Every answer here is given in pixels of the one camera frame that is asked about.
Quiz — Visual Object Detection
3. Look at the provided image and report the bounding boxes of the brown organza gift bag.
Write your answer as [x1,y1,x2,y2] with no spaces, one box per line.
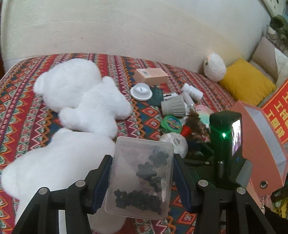
[185,111,210,141]

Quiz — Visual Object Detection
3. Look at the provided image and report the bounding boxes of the white pill bottle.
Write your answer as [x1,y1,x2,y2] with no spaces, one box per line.
[181,83,203,102]

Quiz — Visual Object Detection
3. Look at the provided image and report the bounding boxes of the clear plastic box black pieces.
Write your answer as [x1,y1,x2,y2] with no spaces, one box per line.
[105,136,174,220]

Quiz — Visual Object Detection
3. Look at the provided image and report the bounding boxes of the pink cardboard box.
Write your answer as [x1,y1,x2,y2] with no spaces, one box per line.
[133,68,169,86]

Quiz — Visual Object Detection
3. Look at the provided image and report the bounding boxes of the large white plush bear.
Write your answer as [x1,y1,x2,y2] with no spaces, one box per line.
[1,58,132,220]

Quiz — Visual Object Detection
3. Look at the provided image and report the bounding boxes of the pastel pink green toy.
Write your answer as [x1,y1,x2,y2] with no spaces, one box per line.
[195,105,214,125]

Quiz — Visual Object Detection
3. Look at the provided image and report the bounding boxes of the pink storage box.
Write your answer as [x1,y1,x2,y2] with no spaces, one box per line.
[230,101,287,197]

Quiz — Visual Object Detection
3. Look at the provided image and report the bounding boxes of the yellow cushion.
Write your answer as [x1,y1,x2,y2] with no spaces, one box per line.
[219,58,276,106]

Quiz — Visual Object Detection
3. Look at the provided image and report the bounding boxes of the white crumpled bag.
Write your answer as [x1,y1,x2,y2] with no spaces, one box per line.
[159,132,188,158]

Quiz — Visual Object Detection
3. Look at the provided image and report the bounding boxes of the red sign with yellow characters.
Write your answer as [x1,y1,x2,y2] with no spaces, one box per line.
[262,80,288,144]

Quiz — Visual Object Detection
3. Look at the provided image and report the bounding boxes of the grey ribbed cup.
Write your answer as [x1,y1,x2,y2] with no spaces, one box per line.
[161,95,186,118]

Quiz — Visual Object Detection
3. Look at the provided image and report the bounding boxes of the small white round plush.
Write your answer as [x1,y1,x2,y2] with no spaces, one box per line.
[204,53,226,82]

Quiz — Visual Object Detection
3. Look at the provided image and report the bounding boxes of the dark green card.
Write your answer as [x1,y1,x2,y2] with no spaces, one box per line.
[147,87,164,107]

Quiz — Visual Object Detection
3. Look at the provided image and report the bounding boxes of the beige pillow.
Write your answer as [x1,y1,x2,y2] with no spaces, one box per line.
[249,37,287,84]

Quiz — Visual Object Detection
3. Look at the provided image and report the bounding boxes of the white round lid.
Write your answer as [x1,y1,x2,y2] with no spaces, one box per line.
[130,83,153,101]

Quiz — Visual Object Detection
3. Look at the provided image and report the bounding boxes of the patterned red bedspread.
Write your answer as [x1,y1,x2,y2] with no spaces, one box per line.
[1,53,236,233]

